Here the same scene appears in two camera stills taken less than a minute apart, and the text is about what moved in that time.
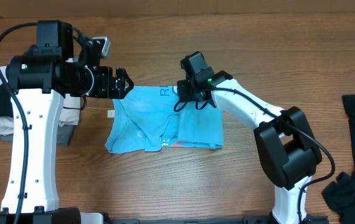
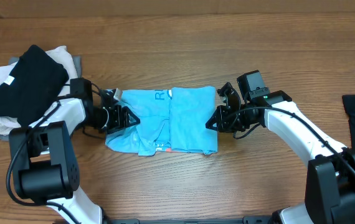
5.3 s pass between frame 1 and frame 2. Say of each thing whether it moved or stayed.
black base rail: stayed
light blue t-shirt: stayed
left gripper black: moved
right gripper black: moved
